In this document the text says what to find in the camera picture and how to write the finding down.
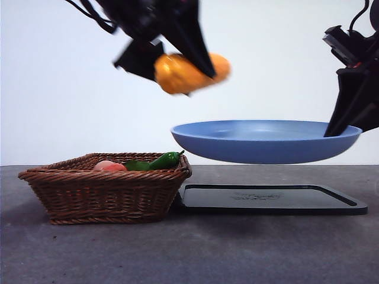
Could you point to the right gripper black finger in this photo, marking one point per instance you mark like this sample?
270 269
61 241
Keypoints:
349 94
371 112

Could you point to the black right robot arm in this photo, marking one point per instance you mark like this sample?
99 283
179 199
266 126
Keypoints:
364 44

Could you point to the black cutting board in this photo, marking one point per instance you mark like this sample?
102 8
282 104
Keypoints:
266 204

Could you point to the orange carrot with green leaves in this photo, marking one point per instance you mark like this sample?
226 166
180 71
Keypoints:
117 167

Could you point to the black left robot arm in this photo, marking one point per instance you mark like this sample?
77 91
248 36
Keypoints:
142 14

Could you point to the green chili pepper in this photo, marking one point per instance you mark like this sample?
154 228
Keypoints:
165 160

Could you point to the blue round plate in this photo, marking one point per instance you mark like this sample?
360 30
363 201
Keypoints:
260 145

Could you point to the brown wicker basket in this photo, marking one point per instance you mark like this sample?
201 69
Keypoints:
97 198

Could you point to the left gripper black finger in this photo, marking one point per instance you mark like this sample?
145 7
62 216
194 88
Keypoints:
192 44
136 59

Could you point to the orange-yellow corn cob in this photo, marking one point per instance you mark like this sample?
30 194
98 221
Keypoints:
183 75

